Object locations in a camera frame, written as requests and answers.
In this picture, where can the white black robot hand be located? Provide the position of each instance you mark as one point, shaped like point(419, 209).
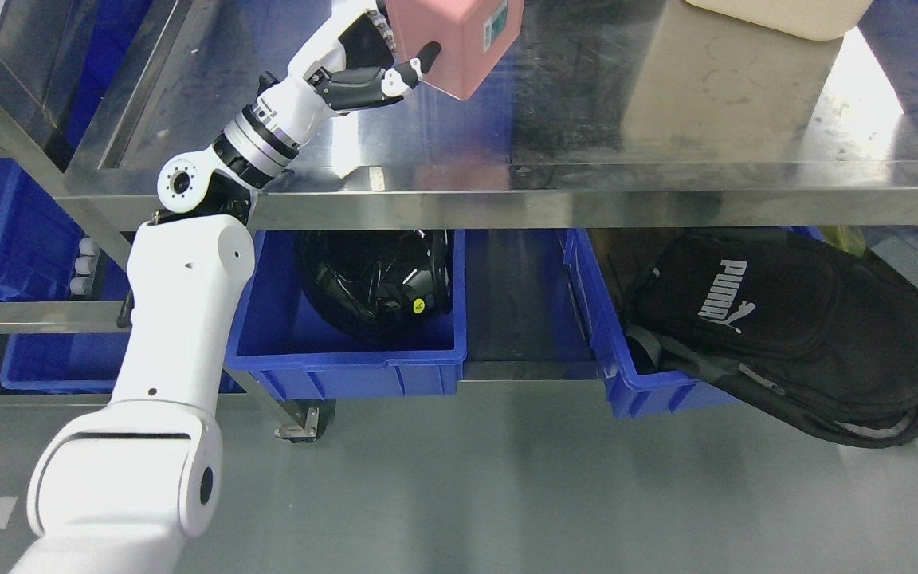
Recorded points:
point(351, 62)

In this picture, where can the pink plastic storage box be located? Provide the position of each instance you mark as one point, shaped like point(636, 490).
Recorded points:
point(473, 36)

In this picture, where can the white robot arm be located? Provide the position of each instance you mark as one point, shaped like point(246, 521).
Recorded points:
point(122, 490)

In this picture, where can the black helmet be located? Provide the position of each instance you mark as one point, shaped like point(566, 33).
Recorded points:
point(377, 286)

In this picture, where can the stainless steel table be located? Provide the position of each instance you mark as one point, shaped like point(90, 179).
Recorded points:
point(603, 113)

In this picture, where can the blue bin with helmet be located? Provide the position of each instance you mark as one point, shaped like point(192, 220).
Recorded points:
point(279, 338)

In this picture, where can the blue bin with backpack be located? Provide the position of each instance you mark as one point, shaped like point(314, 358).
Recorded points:
point(634, 386)

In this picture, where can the blue bin far left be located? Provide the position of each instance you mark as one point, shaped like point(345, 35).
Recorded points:
point(39, 242)

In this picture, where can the black Puma backpack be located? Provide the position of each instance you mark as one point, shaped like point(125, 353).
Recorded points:
point(820, 339)

